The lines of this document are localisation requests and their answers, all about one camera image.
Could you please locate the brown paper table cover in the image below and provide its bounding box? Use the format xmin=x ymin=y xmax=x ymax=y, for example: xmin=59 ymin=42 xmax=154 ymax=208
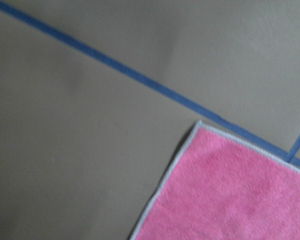
xmin=0 ymin=0 xmax=300 ymax=240

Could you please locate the pink towel with grey back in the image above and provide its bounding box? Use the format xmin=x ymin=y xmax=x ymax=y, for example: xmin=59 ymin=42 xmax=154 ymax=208
xmin=130 ymin=121 xmax=300 ymax=240

